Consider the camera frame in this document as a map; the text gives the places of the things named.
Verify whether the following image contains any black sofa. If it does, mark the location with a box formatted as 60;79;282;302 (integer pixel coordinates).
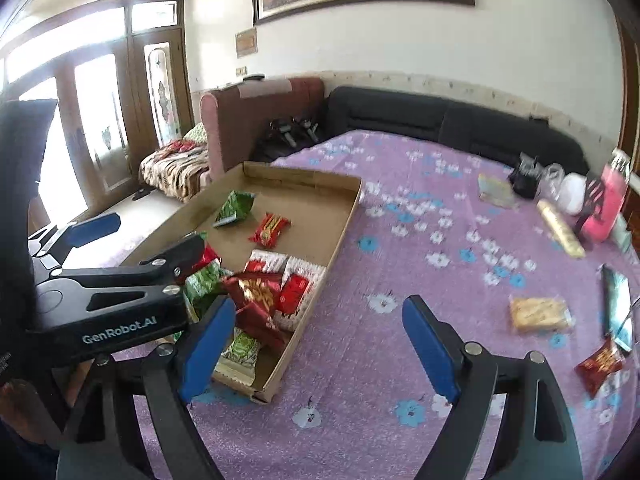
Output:
323;86;589;174

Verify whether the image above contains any purple floral tablecloth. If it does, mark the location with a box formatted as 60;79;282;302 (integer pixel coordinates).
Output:
191;131;639;479

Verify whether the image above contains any white round jar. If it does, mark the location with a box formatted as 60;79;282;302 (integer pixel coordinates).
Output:
556;172;587;216

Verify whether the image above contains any small wall plaque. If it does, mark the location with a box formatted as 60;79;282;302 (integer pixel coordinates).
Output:
235;27;258;58

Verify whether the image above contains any patterned blanket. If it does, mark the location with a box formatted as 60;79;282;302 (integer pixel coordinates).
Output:
138;140;209;203

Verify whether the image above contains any cardboard tray box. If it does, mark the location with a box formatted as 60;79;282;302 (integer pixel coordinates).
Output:
119;160;365;404

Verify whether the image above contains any green peas snack packet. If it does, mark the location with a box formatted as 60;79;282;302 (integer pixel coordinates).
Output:
213;191;255;228

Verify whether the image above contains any brown armchair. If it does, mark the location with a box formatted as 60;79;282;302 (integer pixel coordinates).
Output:
200;77;324;182

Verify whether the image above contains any red foil candy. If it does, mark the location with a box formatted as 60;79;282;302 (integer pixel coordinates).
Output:
235;302;288;353

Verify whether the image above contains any black mug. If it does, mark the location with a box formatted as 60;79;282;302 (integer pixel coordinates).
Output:
508;153;544;200

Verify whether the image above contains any green white snack packet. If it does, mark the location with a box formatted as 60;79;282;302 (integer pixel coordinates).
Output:
215;327;262;386

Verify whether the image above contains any olive notebook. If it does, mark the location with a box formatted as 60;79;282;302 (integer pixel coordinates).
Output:
477;174;518;209

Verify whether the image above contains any small green snack packet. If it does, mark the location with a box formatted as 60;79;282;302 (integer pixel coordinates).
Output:
183;260;233;322

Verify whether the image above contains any white red snack sachet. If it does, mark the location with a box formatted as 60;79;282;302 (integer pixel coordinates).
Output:
244;249;288;273

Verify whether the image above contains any pink thermos bottle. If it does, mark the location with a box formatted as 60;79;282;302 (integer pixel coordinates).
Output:
582;148;630;243

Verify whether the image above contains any black bag with straps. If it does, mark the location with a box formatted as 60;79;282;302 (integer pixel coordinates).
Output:
250;117;322;162

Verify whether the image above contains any dark red foil snack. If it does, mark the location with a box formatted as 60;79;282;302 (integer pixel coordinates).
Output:
222;271;282;314

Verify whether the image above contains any beige wafer snack pack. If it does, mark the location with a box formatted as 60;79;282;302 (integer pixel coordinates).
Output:
509;297;574;333

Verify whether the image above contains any red portrait snack packet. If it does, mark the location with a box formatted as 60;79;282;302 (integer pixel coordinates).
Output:
190;242;220;274

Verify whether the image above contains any wooden glass door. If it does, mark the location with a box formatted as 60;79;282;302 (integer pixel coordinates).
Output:
1;0;194;230

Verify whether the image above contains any black phone stand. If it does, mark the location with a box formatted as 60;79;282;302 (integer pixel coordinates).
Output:
574;174;605;234

